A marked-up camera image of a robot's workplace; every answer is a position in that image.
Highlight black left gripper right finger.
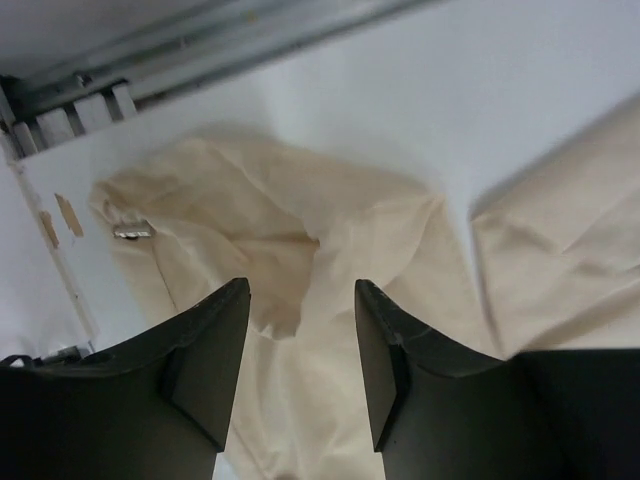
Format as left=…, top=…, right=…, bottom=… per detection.
left=355, top=280, right=639, bottom=479

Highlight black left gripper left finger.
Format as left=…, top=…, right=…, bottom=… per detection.
left=1, top=278, right=250, bottom=479

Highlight beige trousers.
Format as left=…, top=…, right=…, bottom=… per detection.
left=90, top=102, right=639, bottom=479

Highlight aluminium table edge rail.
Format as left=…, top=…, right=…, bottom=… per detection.
left=0, top=0, right=441, bottom=161

